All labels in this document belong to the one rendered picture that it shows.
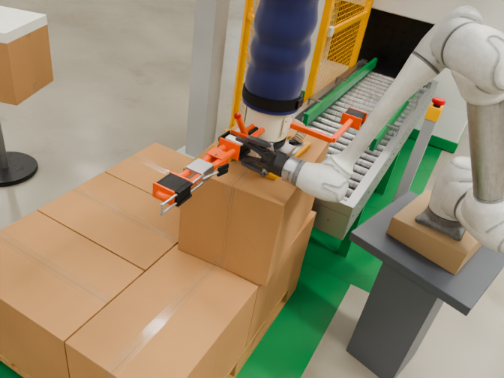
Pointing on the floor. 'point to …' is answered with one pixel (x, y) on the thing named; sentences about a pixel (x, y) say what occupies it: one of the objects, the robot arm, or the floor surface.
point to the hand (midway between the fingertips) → (234, 145)
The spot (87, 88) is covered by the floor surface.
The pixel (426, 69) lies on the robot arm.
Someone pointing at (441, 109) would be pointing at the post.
